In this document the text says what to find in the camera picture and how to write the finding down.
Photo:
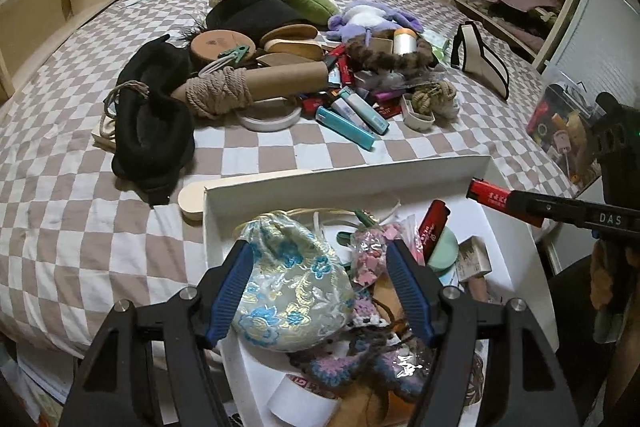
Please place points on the silver orange-cap bottle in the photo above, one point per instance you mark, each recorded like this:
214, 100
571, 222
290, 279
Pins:
404, 42

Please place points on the black visor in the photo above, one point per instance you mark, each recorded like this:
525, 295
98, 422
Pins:
250, 9

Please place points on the green clothespin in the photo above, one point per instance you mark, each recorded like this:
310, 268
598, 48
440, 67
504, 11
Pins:
232, 53
362, 219

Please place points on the small white box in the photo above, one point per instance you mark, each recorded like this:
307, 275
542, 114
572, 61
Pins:
472, 257

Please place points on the cream black-trim visor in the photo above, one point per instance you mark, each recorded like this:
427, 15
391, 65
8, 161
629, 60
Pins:
482, 57

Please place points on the cardboard tube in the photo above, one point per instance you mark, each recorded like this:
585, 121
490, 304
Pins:
290, 79

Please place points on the blue pink crochet piece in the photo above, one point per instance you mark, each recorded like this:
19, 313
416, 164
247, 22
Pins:
345, 369

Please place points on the light wooden brush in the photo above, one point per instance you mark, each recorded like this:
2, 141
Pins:
295, 50

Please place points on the red-print white tape roll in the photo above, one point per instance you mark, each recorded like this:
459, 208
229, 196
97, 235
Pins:
300, 399

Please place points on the round green compact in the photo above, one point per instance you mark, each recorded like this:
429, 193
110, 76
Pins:
447, 252

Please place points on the white light-blue lighter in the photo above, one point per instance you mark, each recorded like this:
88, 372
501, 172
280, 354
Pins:
350, 113

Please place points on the wooden bedside shelf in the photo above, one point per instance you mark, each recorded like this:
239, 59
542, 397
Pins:
45, 7

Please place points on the white cardboard box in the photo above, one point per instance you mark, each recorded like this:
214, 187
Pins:
465, 177

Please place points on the grey printed lighter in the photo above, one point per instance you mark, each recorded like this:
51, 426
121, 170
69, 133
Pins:
370, 114

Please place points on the black fuzzy hat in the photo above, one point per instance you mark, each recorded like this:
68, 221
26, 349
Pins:
150, 127

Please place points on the round wooden disc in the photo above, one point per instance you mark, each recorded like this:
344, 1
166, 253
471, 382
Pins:
215, 44

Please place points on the magenta lighter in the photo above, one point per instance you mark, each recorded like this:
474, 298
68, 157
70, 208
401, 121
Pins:
387, 96

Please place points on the white paper slip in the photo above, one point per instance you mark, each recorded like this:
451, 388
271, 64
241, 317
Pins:
135, 0

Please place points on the leopard fur scrunchie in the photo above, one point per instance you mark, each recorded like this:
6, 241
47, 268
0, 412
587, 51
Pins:
390, 59

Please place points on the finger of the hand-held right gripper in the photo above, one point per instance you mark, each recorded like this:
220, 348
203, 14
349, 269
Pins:
550, 209

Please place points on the green tissue packet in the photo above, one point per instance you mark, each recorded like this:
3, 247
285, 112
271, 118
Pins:
437, 46

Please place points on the purple plush toy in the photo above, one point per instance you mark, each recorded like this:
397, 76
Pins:
370, 19

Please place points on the small white tray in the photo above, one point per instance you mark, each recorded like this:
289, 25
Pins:
417, 118

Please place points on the black feathery tuft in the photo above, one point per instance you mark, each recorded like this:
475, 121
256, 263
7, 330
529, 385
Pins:
192, 32

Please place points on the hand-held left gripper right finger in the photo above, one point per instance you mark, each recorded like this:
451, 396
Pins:
412, 292

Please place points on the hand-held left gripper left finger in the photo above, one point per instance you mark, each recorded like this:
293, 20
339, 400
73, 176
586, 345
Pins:
230, 292

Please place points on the red gold-print lighter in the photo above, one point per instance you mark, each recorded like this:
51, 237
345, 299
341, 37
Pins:
487, 197
432, 224

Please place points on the white louvered door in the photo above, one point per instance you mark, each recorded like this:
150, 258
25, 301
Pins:
590, 22

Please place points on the dark wooden brush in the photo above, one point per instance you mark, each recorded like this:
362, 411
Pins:
290, 32

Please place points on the beige wooden paddle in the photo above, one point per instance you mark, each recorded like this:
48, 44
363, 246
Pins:
192, 202

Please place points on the cyan lighter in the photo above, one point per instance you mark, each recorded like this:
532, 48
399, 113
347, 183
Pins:
345, 128

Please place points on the pile of red lighters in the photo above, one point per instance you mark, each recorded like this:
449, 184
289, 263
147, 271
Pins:
387, 110

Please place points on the clear plastic storage bin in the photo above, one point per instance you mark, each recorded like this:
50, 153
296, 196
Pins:
565, 132

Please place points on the bag of pink beads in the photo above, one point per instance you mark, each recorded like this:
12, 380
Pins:
367, 252

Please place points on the pink tube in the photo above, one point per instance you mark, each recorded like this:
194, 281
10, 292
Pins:
475, 291

